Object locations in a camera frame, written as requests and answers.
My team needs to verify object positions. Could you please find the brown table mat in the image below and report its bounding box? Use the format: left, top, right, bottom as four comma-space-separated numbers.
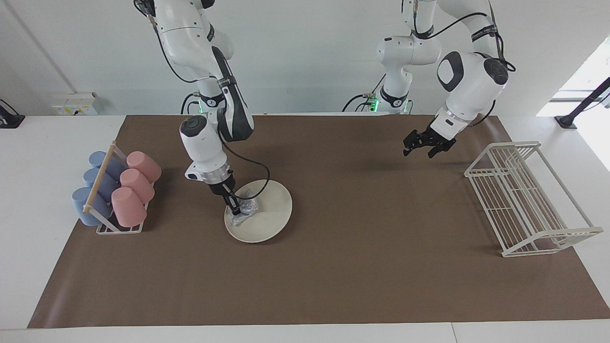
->
27, 114, 610, 329

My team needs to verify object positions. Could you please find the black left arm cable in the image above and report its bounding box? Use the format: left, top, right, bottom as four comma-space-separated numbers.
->
410, 0, 518, 127

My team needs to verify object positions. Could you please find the white wire rack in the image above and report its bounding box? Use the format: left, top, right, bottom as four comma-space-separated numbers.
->
464, 141, 604, 258

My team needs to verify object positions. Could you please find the black base cable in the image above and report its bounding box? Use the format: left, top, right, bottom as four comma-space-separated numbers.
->
342, 74, 387, 113
180, 92, 203, 115

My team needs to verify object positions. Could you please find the black right base cable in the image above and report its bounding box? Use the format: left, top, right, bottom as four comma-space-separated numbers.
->
180, 92, 203, 115

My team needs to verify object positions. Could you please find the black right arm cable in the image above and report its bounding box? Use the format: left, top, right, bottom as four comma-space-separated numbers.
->
135, 0, 271, 201

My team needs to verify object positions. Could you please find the pink cup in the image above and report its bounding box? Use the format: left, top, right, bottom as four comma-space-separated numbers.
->
126, 151, 163, 184
111, 187, 148, 228
119, 168, 156, 204

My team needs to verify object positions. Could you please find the blue cup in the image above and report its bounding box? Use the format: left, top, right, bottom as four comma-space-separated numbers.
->
83, 168, 120, 203
89, 151, 127, 182
71, 187, 114, 227

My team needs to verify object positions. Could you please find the white wall socket box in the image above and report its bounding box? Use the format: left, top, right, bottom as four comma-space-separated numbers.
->
51, 92, 100, 116

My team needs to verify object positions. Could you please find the black table clamp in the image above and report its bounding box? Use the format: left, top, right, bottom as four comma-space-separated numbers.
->
0, 99, 25, 129

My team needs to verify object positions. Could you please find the cream round plate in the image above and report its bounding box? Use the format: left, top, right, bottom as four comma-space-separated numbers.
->
224, 179, 293, 243

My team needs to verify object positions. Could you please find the cup holder with wooden dowel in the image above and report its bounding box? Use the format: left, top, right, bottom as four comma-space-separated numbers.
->
82, 141, 155, 235

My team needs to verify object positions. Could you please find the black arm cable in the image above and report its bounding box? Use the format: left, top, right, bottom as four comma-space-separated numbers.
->
410, 0, 518, 127
135, 0, 271, 201

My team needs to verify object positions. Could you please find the black left base cable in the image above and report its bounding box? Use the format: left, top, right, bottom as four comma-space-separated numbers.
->
342, 74, 387, 113

